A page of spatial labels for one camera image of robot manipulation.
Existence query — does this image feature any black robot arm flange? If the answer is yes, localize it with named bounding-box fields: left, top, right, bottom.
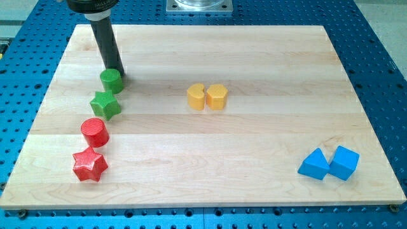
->
left=66, top=0, right=119, bottom=14

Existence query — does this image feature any yellow crescent block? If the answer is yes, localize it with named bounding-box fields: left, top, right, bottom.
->
left=187, top=83, right=205, bottom=111

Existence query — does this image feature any yellow hexagon block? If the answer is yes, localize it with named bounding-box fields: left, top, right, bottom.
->
left=206, top=84, right=228, bottom=110

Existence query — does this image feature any light wooden board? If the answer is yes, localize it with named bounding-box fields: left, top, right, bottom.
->
left=1, top=25, right=406, bottom=210

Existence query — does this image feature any green cylinder block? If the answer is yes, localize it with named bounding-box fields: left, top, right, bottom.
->
left=99, top=69, right=124, bottom=94

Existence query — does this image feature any green star block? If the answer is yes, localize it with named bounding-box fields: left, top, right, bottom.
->
left=90, top=90, right=121, bottom=120

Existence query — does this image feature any red cylinder block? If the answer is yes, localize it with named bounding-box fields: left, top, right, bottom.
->
left=80, top=118, right=109, bottom=148

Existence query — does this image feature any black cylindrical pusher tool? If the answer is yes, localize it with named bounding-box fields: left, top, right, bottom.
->
left=85, top=10, right=125, bottom=76

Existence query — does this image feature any blue triangle block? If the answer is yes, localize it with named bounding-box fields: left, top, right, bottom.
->
left=298, top=148, right=330, bottom=180

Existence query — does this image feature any red star block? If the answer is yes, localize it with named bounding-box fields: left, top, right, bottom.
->
left=72, top=147, right=108, bottom=182

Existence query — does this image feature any blue cube block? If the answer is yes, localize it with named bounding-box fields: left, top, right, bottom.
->
left=328, top=146, right=360, bottom=181

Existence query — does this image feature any blue perforated metal table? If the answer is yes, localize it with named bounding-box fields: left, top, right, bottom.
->
left=1, top=1, right=406, bottom=228

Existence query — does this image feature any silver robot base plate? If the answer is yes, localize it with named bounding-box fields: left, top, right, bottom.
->
left=166, top=0, right=233, bottom=13

